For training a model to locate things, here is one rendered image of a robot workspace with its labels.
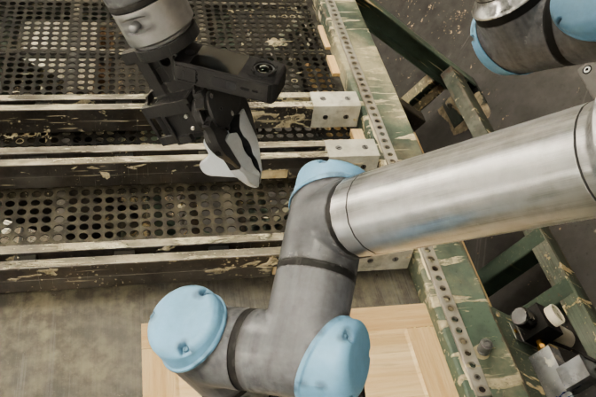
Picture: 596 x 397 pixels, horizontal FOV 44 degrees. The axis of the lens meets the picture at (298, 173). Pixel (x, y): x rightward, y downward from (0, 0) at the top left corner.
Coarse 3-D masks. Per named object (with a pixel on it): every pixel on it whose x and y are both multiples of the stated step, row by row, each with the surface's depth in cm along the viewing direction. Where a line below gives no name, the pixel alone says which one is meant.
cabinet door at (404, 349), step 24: (360, 312) 145; (384, 312) 146; (408, 312) 147; (144, 336) 135; (384, 336) 142; (408, 336) 142; (432, 336) 143; (144, 360) 132; (384, 360) 138; (408, 360) 139; (432, 360) 139; (144, 384) 128; (168, 384) 129; (384, 384) 134; (408, 384) 135; (432, 384) 135
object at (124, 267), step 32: (0, 256) 139; (32, 256) 140; (64, 256) 142; (96, 256) 141; (128, 256) 142; (160, 256) 143; (192, 256) 144; (224, 256) 145; (256, 256) 146; (384, 256) 153; (0, 288) 139; (32, 288) 141; (64, 288) 143
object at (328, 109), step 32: (0, 96) 172; (32, 96) 174; (64, 96) 175; (96, 96) 177; (128, 96) 178; (288, 96) 186; (320, 96) 187; (352, 96) 189; (0, 128) 172; (32, 128) 174; (64, 128) 175; (96, 128) 177; (128, 128) 179; (160, 128) 180
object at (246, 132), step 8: (240, 112) 84; (232, 120) 83; (240, 120) 83; (248, 120) 85; (232, 128) 83; (240, 128) 83; (248, 128) 85; (240, 136) 83; (248, 136) 84; (248, 144) 84; (256, 144) 86; (248, 152) 85; (256, 152) 85; (256, 160) 85; (256, 168) 86
